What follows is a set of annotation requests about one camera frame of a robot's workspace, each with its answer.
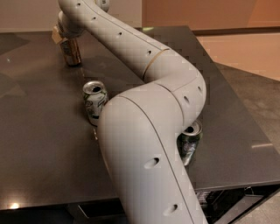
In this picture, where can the dark green soda can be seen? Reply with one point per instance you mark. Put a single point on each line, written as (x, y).
(189, 139)

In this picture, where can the orange soda can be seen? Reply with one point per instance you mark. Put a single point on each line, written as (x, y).
(71, 52)

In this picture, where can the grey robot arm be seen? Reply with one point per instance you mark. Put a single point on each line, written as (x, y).
(138, 129)

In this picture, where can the black clutter under table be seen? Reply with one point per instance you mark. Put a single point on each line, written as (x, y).
(228, 206)

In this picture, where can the white green soda can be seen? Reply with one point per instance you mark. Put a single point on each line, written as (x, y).
(95, 97)

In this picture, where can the drawer under table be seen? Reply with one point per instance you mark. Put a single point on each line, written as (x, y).
(96, 210)

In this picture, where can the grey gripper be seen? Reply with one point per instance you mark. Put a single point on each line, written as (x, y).
(65, 28)

